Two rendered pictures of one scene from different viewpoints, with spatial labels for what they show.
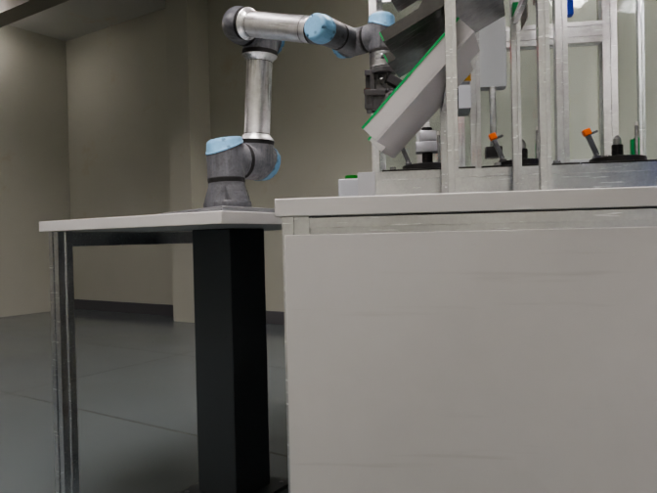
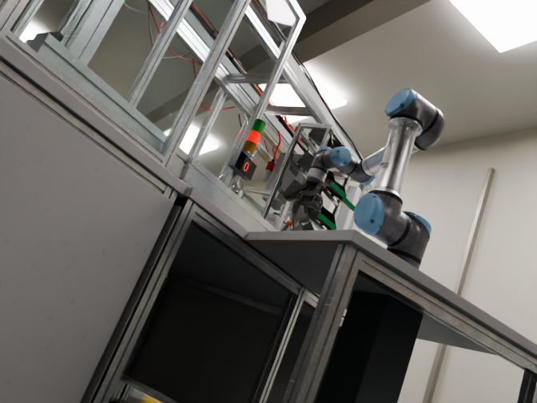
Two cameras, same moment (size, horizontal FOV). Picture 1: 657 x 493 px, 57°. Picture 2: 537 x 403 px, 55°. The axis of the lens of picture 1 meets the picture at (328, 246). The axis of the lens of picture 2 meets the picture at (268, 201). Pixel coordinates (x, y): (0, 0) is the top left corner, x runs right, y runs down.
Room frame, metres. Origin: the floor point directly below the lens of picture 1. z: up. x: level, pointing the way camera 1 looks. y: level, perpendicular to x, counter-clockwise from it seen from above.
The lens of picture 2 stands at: (3.54, 0.68, 0.50)
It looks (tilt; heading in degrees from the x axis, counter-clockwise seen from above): 17 degrees up; 209
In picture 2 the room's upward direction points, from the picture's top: 22 degrees clockwise
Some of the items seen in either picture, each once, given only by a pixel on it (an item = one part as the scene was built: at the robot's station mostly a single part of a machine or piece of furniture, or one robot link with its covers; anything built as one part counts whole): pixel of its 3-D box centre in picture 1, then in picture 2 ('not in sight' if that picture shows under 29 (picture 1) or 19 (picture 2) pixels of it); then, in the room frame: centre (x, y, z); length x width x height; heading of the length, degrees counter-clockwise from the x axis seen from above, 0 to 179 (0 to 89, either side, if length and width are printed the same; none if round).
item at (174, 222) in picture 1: (240, 223); (378, 296); (1.88, 0.27, 0.84); 0.90 x 0.70 x 0.03; 146
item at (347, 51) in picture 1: (349, 41); (340, 159); (1.76, -0.07, 1.36); 0.11 x 0.11 x 0.08; 52
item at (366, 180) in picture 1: (379, 200); (256, 233); (1.99, -0.17, 0.91); 0.89 x 0.06 x 0.11; 171
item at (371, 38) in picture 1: (380, 34); (323, 161); (1.71, -0.16, 1.36); 0.09 x 0.08 x 0.11; 52
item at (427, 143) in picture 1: (430, 140); (271, 221); (1.69, -0.29, 1.06); 0.08 x 0.04 x 0.07; 82
